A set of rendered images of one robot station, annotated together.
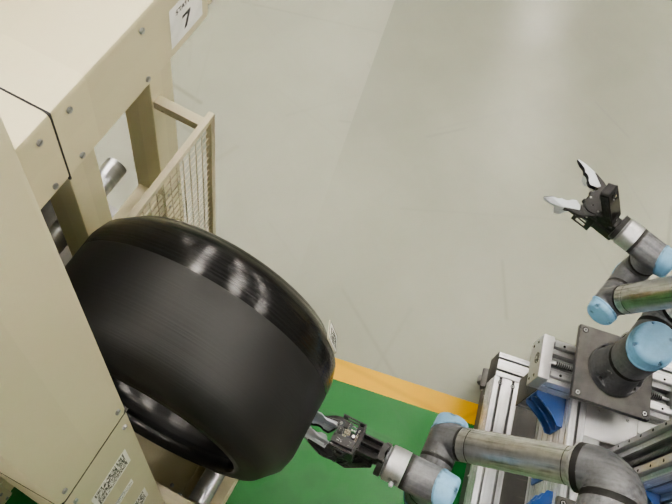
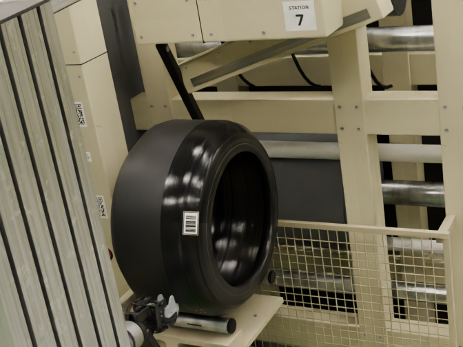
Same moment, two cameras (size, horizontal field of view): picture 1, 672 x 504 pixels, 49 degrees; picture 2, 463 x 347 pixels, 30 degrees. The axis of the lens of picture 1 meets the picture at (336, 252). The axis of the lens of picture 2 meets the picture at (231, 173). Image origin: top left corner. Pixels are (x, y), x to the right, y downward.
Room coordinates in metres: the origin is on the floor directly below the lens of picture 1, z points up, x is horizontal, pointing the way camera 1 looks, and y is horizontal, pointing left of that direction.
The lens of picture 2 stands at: (1.27, -1.90, 2.18)
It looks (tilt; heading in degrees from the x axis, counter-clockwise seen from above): 21 degrees down; 108
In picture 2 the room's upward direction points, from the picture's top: 9 degrees counter-clockwise
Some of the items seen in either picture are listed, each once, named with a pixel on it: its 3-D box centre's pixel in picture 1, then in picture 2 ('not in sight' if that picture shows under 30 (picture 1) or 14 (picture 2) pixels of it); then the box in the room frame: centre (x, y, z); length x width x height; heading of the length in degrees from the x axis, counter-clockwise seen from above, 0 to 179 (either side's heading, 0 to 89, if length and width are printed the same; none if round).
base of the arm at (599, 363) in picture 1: (623, 365); not in sight; (0.90, -0.84, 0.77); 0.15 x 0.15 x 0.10
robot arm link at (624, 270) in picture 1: (629, 275); not in sight; (1.07, -0.76, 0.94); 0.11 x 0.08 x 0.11; 153
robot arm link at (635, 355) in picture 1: (646, 348); not in sight; (0.90, -0.84, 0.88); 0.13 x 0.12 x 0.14; 153
